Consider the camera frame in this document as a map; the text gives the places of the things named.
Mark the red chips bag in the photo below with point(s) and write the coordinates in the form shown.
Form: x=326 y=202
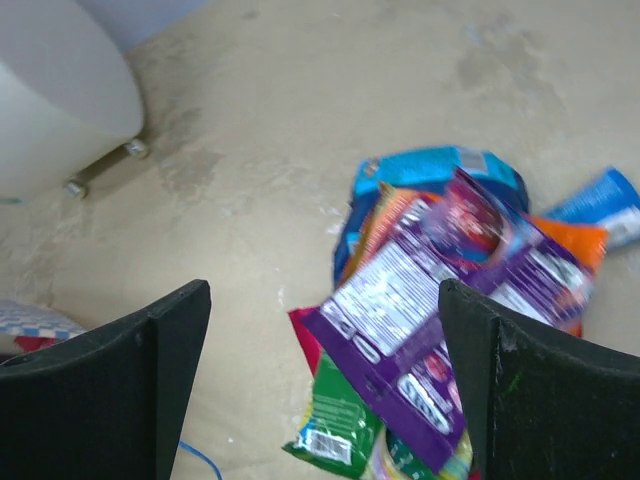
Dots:
x=307 y=335

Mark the red orange snack packet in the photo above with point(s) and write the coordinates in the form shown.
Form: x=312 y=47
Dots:
x=382 y=327

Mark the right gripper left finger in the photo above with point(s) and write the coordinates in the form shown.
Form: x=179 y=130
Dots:
x=100 y=390

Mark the blue gummy candy bag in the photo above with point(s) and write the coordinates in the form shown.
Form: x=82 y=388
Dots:
x=427 y=169

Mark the blue snack bar wrapper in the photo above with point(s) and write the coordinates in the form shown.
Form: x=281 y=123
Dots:
x=609 y=201

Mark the green snack bag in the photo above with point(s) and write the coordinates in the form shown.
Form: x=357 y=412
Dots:
x=340 y=415

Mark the white cylindrical box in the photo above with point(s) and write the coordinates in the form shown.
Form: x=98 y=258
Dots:
x=68 y=98

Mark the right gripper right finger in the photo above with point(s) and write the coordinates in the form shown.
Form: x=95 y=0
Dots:
x=539 y=403

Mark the blue checkered paper bag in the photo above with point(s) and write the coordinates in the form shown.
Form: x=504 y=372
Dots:
x=35 y=325

